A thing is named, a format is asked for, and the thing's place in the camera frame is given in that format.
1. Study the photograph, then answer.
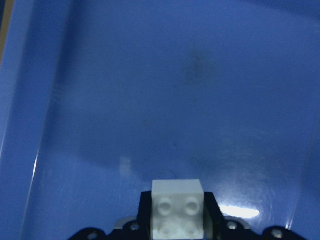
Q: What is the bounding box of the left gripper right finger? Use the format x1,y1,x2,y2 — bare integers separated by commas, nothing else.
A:
203,192,224,240

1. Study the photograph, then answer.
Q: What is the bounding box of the blue plastic tray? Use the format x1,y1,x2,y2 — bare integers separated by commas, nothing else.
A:
0,0,320,240

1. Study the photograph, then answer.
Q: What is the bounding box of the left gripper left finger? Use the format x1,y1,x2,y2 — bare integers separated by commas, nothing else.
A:
137,191,153,240

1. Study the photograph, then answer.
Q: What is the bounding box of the white block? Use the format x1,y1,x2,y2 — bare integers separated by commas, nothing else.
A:
150,179,205,240

